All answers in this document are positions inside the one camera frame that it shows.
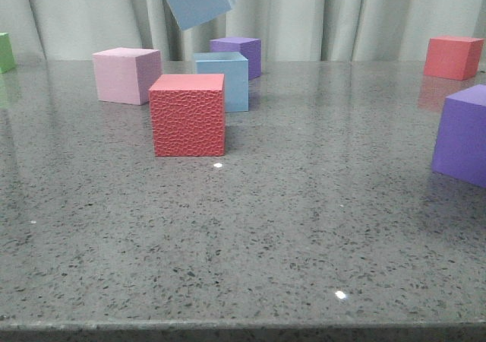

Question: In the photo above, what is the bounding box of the red textured foam block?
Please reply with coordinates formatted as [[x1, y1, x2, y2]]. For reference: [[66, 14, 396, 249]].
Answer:
[[149, 74, 226, 157]]

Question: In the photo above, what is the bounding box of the purple foam block far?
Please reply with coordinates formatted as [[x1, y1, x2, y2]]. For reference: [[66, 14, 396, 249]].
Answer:
[[210, 36, 262, 80]]

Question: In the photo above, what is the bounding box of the purple foam block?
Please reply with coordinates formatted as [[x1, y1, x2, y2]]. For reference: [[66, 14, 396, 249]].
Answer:
[[431, 84, 485, 187], [210, 36, 262, 80]]

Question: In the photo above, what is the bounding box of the pink foam block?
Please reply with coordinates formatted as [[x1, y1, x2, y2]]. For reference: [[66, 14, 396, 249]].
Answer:
[[92, 47, 162, 106]]

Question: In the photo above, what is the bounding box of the purple foam block near right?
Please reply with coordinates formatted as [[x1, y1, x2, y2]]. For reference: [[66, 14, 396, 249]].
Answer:
[[431, 84, 485, 187]]

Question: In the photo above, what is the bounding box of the grey-green curtain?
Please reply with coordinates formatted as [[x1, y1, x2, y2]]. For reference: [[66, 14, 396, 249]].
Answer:
[[1, 0, 485, 62]]

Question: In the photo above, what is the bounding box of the red foam block far right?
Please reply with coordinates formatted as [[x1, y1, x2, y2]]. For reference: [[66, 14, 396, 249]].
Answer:
[[423, 36, 485, 81]]

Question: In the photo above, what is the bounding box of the green foam block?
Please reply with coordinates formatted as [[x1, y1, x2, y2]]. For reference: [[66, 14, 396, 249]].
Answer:
[[0, 32, 16, 74]]

